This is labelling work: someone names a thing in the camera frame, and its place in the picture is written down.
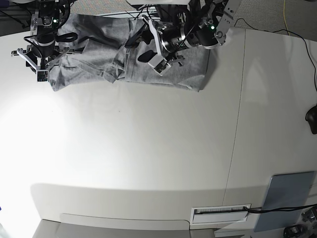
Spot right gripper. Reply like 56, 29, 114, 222
11, 33, 77, 71

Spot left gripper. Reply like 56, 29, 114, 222
124, 15, 188, 66

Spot grey T-shirt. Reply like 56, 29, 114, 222
49, 13, 210, 91

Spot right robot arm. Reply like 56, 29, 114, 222
12, 0, 78, 75

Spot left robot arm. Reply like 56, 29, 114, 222
125, 0, 241, 72

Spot robot base stand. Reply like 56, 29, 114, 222
126, 0, 201, 22

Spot black computer mouse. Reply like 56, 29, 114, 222
305, 105, 317, 134

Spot grey laptop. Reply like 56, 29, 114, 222
254, 171, 315, 233

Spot black device bottom right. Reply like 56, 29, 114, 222
283, 224, 307, 238

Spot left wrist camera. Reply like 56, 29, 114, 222
148, 55, 171, 76

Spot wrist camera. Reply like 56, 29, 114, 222
148, 55, 171, 76
36, 70, 49, 82

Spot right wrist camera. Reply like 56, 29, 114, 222
36, 70, 49, 82

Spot yellow cable on floor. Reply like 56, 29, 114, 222
283, 0, 290, 36

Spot black laptop cable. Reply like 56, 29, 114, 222
243, 204, 317, 214

